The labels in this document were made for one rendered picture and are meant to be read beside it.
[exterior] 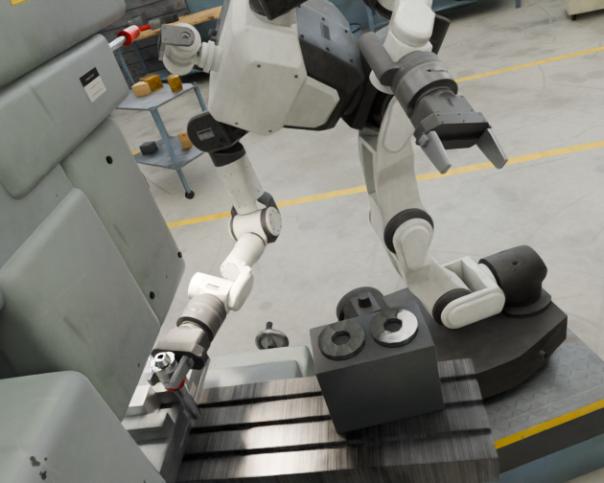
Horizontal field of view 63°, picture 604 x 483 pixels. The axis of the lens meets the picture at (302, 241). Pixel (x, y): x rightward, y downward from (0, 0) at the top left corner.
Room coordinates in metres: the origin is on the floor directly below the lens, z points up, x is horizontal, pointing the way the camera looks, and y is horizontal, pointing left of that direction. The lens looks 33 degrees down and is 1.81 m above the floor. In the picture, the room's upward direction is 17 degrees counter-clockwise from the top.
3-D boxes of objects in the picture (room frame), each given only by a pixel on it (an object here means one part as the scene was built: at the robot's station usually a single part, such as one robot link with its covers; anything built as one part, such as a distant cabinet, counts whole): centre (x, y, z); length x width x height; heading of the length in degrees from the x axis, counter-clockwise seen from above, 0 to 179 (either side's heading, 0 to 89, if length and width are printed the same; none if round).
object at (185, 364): (0.71, 0.30, 1.13); 0.06 x 0.02 x 0.03; 152
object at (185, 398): (0.72, 0.33, 1.05); 0.03 x 0.03 x 0.11
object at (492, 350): (1.16, -0.40, 0.59); 0.64 x 0.52 x 0.33; 94
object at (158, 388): (0.80, 0.42, 1.03); 0.15 x 0.06 x 0.04; 76
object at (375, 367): (0.66, -0.07, 1.04); 0.22 x 0.12 x 0.20; 85
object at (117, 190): (0.72, 0.33, 1.47); 0.21 x 0.19 x 0.32; 76
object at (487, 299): (1.16, -0.43, 0.68); 0.21 x 0.20 x 0.13; 94
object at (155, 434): (0.78, 0.42, 0.99); 0.35 x 0.15 x 0.11; 166
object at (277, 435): (0.73, 0.36, 0.90); 1.24 x 0.23 x 0.08; 76
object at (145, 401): (0.75, 0.43, 1.04); 0.06 x 0.05 x 0.06; 76
